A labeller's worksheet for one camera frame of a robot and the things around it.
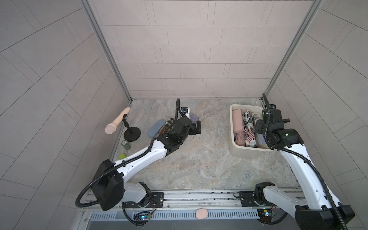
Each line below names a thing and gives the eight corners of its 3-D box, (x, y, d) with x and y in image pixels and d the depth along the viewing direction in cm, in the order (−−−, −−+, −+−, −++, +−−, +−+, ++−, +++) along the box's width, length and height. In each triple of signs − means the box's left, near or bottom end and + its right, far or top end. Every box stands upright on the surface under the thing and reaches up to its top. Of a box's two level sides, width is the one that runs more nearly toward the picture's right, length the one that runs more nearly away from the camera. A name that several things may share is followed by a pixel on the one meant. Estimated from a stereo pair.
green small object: (124, 150, 90) (120, 145, 85) (126, 144, 92) (122, 140, 87) (130, 150, 90) (126, 145, 85) (131, 144, 92) (128, 140, 87)
